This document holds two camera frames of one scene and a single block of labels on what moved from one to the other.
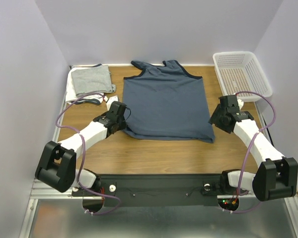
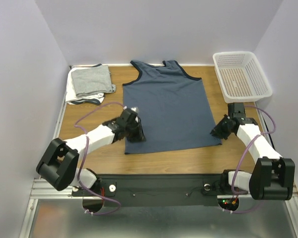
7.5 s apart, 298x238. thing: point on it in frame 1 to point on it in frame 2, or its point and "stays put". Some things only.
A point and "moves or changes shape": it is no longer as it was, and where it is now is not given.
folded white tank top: x=71 y=96 stays put
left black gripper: x=123 y=125 to x=139 y=135
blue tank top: x=165 y=102 moves or changes shape
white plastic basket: x=241 y=71 stays put
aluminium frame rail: x=42 y=191 stays put
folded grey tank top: x=92 y=80 stays put
